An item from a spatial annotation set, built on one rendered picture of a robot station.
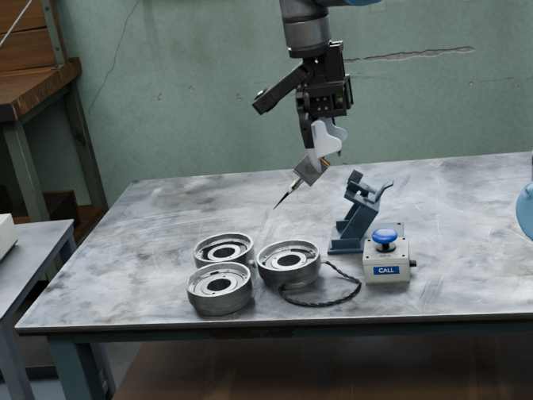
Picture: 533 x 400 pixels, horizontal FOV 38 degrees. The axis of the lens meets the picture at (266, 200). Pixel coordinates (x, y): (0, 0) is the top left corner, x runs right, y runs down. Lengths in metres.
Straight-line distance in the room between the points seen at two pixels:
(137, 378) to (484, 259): 0.71
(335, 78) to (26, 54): 1.90
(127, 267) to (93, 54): 1.69
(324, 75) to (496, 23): 1.57
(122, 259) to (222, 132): 1.56
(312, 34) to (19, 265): 0.93
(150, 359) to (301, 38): 0.74
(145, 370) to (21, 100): 1.29
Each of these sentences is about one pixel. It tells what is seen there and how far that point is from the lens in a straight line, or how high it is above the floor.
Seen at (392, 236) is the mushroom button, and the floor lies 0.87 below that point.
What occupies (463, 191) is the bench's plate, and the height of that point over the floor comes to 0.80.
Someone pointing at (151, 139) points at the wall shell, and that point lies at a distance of 3.05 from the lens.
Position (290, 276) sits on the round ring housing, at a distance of 1.22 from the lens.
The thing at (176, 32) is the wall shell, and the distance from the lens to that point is 2.89.
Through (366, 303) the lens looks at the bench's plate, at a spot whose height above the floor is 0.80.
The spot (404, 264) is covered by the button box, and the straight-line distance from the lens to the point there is 1.21.
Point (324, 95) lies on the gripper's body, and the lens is 1.24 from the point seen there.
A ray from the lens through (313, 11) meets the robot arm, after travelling 1.22.
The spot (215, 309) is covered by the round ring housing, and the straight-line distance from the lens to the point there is 1.20.
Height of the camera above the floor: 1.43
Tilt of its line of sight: 24 degrees down
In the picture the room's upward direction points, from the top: 9 degrees counter-clockwise
